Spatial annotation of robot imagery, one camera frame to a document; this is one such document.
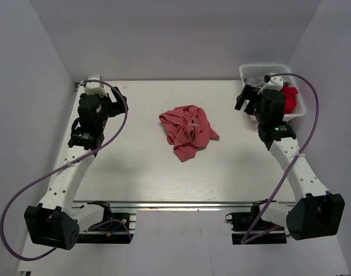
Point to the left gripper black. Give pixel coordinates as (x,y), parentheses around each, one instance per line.
(117,107)

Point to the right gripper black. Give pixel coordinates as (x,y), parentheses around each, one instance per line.
(244,96)

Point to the salmon pink t-shirt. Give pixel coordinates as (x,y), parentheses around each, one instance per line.
(188,130)

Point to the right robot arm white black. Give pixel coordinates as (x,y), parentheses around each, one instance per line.
(317,212)

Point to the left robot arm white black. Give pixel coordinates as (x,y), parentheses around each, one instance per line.
(54,221)

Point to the grey t-shirt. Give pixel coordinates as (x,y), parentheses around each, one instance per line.
(254,81)

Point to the white plastic basket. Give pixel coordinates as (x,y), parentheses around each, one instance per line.
(263,69)

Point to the bright red t-shirt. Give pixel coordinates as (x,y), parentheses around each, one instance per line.
(290,94)

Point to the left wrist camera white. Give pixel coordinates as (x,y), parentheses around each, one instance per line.
(95,88)

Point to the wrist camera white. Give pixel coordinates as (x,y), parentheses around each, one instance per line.
(272,83)
(95,88)

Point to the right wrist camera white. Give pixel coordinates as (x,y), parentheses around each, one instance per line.
(272,83)

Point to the aluminium table rail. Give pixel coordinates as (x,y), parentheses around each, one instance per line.
(177,205)

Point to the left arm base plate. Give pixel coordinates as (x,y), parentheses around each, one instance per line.
(118,228)

